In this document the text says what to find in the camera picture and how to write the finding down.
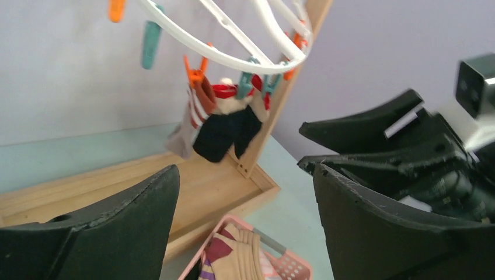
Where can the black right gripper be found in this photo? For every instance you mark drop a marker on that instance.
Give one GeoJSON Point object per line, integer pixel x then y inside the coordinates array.
{"type": "Point", "coordinates": [427, 160]}

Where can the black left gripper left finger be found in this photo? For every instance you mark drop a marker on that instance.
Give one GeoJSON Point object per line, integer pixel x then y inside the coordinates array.
{"type": "Point", "coordinates": [123, 236]}

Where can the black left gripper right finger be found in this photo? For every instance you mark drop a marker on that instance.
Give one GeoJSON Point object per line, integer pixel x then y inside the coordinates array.
{"type": "Point", "coordinates": [371, 236]}

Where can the navy santa sock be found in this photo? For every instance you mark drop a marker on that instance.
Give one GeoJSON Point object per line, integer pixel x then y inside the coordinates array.
{"type": "Point", "coordinates": [256, 112]}
{"type": "Point", "coordinates": [219, 131]}

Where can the orange cuffed grey sock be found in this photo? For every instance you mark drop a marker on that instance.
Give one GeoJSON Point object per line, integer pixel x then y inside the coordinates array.
{"type": "Point", "coordinates": [200, 105]}

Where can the wooden hanger stand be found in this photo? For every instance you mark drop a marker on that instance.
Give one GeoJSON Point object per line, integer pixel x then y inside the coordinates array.
{"type": "Point", "coordinates": [81, 120]}

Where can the white round clip hanger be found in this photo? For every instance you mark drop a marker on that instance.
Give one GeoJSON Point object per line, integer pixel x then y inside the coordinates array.
{"type": "Point", "coordinates": [261, 37]}

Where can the pink plastic basket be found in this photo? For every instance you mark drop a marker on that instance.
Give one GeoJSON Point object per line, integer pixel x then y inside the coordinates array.
{"type": "Point", "coordinates": [277, 261]}

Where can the beige red striped sock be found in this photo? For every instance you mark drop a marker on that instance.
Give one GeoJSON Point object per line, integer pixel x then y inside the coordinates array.
{"type": "Point", "coordinates": [233, 254]}

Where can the teal clothespin holding sock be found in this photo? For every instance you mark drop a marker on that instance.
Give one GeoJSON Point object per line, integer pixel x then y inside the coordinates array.
{"type": "Point", "coordinates": [270, 83]}

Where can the orange front clothespin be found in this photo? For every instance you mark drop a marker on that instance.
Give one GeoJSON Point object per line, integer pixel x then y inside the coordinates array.
{"type": "Point", "coordinates": [195, 75]}

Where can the orange clothespin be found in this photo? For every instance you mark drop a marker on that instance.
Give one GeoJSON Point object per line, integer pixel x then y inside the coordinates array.
{"type": "Point", "coordinates": [116, 9]}
{"type": "Point", "coordinates": [195, 75]}

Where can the teal left clothespin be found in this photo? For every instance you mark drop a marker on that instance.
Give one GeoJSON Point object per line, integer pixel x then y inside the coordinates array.
{"type": "Point", "coordinates": [152, 33]}

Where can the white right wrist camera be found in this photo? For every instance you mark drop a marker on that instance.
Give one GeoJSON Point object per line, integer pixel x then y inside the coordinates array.
{"type": "Point", "coordinates": [471, 114]}

